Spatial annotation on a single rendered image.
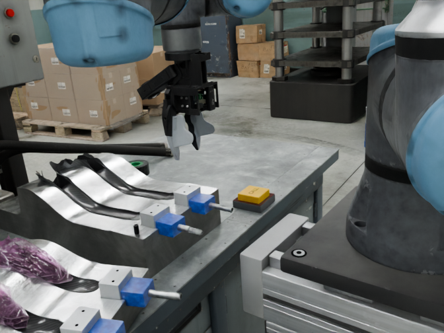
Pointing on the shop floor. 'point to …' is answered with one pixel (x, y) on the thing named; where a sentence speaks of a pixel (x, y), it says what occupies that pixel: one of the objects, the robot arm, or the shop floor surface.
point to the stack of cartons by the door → (256, 52)
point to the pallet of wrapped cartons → (82, 99)
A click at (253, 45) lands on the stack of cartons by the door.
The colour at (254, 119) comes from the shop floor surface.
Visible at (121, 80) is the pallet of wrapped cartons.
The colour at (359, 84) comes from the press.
